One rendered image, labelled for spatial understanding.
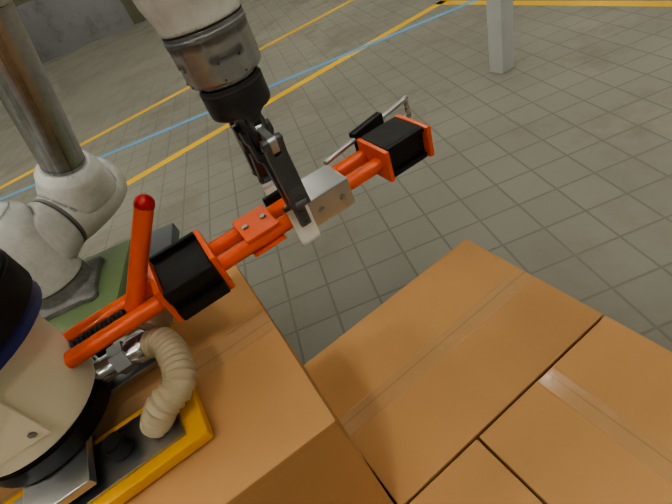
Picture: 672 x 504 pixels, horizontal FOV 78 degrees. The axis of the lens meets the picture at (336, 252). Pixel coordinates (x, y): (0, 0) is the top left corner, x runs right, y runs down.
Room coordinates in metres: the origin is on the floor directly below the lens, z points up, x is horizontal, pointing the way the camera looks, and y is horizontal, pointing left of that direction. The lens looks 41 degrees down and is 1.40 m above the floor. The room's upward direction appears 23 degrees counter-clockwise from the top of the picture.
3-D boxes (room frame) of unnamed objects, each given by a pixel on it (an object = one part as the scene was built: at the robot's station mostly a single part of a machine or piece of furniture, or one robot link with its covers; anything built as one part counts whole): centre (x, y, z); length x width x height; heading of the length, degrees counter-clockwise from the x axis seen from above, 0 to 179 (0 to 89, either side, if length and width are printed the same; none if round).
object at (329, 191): (0.51, -0.01, 1.07); 0.07 x 0.07 x 0.04; 17
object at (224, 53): (0.50, 0.04, 1.30); 0.09 x 0.09 x 0.06
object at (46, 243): (0.97, 0.70, 0.98); 0.18 x 0.16 x 0.22; 143
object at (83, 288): (0.96, 0.72, 0.84); 0.22 x 0.18 x 0.06; 95
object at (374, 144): (0.54, -0.14, 1.08); 0.08 x 0.07 x 0.05; 107
